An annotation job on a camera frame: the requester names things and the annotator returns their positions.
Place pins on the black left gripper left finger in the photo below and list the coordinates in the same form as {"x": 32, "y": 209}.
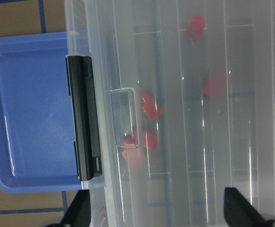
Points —
{"x": 79, "y": 212}

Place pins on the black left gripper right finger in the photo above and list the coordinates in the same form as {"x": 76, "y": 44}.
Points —
{"x": 238, "y": 212}

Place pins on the clear plastic box lid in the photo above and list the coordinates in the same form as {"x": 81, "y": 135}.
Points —
{"x": 199, "y": 118}

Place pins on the red block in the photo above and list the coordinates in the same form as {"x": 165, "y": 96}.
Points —
{"x": 215, "y": 85}
{"x": 130, "y": 151}
{"x": 150, "y": 140}
{"x": 150, "y": 106}
{"x": 196, "y": 28}

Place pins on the blue plastic tray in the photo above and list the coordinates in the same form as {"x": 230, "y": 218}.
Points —
{"x": 36, "y": 118}

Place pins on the clear plastic storage box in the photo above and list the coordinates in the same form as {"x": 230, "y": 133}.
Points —
{"x": 187, "y": 113}

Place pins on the black box latch handle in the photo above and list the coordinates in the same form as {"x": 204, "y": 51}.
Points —
{"x": 87, "y": 139}

